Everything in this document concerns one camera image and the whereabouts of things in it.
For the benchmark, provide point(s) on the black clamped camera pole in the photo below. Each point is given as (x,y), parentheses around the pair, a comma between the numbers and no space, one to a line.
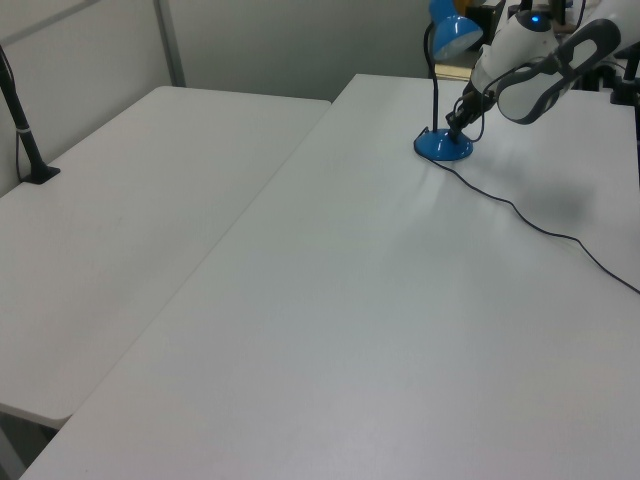
(25,140)

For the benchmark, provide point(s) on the black equipment stand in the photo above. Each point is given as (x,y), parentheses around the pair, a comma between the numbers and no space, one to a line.
(625,90)

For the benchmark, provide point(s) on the grey metal partition post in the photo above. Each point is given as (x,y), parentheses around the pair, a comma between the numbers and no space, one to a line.
(170,45)

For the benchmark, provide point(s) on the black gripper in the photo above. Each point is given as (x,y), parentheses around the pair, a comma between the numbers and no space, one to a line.
(472,102)

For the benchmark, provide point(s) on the blue gooseneck desk lamp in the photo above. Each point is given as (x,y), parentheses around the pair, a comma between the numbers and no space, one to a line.
(440,147)

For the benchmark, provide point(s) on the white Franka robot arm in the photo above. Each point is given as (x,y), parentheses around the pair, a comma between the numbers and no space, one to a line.
(525,95)

